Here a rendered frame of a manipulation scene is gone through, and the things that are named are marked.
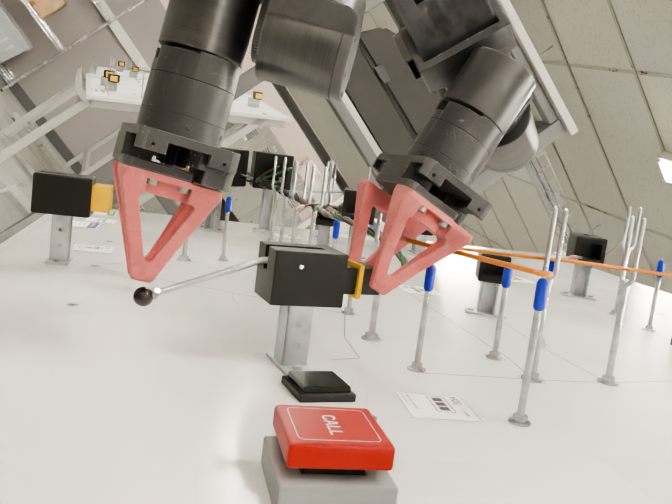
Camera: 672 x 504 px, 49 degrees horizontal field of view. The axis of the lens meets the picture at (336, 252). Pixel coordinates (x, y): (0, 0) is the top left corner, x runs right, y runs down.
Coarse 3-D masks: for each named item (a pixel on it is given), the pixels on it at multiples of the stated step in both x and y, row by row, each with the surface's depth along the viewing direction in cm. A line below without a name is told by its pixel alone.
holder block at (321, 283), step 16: (272, 256) 52; (288, 256) 52; (304, 256) 52; (320, 256) 52; (336, 256) 53; (256, 272) 55; (272, 272) 52; (288, 272) 52; (304, 272) 52; (320, 272) 53; (336, 272) 53; (256, 288) 55; (272, 288) 52; (288, 288) 52; (304, 288) 52; (320, 288) 53; (336, 288) 53; (272, 304) 52; (288, 304) 52; (304, 304) 53; (320, 304) 53; (336, 304) 54
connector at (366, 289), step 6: (366, 264) 57; (348, 270) 54; (354, 270) 55; (366, 270) 55; (372, 270) 55; (348, 276) 54; (354, 276) 55; (366, 276) 55; (348, 282) 55; (354, 282) 55; (366, 282) 55; (348, 288) 55; (354, 288) 55; (366, 288) 55; (366, 294) 55; (372, 294) 56; (378, 294) 56
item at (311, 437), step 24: (288, 408) 36; (312, 408) 37; (336, 408) 37; (360, 408) 38; (288, 432) 34; (312, 432) 34; (336, 432) 34; (360, 432) 35; (288, 456) 32; (312, 456) 33; (336, 456) 33; (360, 456) 33; (384, 456) 33
